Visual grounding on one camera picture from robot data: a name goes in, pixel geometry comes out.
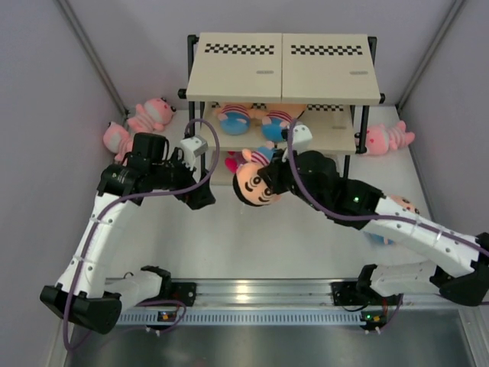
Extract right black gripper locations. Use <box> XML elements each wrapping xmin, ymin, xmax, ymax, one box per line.
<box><xmin>259</xmin><ymin>147</ymin><xmax>325</xmax><ymax>213</ymax></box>

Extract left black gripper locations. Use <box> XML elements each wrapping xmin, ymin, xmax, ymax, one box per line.
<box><xmin>148</xmin><ymin>148</ymin><xmax>214</xmax><ymax>209</ymax></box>

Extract boy doll blue pants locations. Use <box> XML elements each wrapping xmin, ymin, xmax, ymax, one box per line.
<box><xmin>213</xmin><ymin>102</ymin><xmax>254</xmax><ymax>135</ymax></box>
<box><xmin>251</xmin><ymin>103</ymin><xmax>307</xmax><ymax>143</ymax></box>

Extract boy doll black hair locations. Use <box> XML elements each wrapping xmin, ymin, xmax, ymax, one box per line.
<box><xmin>232</xmin><ymin>141</ymin><xmax>281</xmax><ymax>207</ymax></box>

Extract magenta plush shelf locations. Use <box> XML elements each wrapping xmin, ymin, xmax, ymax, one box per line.
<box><xmin>224</xmin><ymin>151</ymin><xmax>246</xmax><ymax>174</ymax></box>

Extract boy doll bald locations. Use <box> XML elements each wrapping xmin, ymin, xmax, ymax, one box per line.
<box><xmin>368</xmin><ymin>195</ymin><xmax>420</xmax><ymax>245</ymax></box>

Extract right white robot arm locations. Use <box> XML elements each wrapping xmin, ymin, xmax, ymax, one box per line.
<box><xmin>258</xmin><ymin>151</ymin><xmax>488</xmax><ymax>307</ymax></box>

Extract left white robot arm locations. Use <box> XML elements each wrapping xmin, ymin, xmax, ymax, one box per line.
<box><xmin>40</xmin><ymin>133</ymin><xmax>215</xmax><ymax>334</ymax></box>

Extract beige three-tier shelf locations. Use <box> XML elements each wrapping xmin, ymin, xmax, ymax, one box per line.
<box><xmin>178</xmin><ymin>32</ymin><xmax>384</xmax><ymax>166</ymax></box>

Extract pink frog plush far left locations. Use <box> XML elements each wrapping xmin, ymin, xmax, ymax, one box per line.
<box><xmin>102</xmin><ymin>122</ymin><xmax>134</xmax><ymax>165</ymax></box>

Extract pink frog plush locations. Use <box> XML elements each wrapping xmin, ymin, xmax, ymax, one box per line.
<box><xmin>102</xmin><ymin>122</ymin><xmax>134</xmax><ymax>165</ymax></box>
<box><xmin>128</xmin><ymin>97</ymin><xmax>176</xmax><ymax>133</ymax></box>
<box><xmin>358</xmin><ymin>120</ymin><xmax>416</xmax><ymax>156</ymax></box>

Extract pink frog plush upper left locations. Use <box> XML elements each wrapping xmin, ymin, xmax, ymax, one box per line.
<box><xmin>128</xmin><ymin>97</ymin><xmax>176</xmax><ymax>133</ymax></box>

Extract pink frog plush right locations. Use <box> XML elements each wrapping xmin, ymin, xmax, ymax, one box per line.
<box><xmin>358</xmin><ymin>120</ymin><xmax>416</xmax><ymax>156</ymax></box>

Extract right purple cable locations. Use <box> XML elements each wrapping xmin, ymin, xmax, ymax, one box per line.
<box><xmin>286</xmin><ymin>119</ymin><xmax>489</xmax><ymax>333</ymax></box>

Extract purple cable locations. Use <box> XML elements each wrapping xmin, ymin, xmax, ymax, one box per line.
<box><xmin>286</xmin><ymin>119</ymin><xmax>489</xmax><ymax>333</ymax></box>
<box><xmin>63</xmin><ymin>118</ymin><xmax>221</xmax><ymax>352</ymax></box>

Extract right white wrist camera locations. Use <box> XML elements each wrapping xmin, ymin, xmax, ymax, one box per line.
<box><xmin>281</xmin><ymin>122</ymin><xmax>313</xmax><ymax>154</ymax></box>

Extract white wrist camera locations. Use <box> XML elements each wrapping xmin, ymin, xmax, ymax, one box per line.
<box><xmin>281</xmin><ymin>122</ymin><xmax>313</xmax><ymax>154</ymax></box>
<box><xmin>179</xmin><ymin>135</ymin><xmax>208</xmax><ymax>168</ymax></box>

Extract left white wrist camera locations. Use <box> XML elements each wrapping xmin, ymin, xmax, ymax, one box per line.
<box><xmin>179</xmin><ymin>135</ymin><xmax>208</xmax><ymax>168</ymax></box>

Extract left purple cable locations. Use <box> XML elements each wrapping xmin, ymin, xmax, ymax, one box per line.
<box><xmin>63</xmin><ymin>118</ymin><xmax>221</xmax><ymax>352</ymax></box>

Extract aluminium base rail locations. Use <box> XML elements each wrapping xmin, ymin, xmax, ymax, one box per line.
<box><xmin>102</xmin><ymin>278</ymin><xmax>478</xmax><ymax>309</ymax></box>

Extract grey slotted cable duct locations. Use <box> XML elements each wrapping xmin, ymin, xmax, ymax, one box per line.
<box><xmin>117</xmin><ymin>310</ymin><xmax>370</xmax><ymax>326</ymax></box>

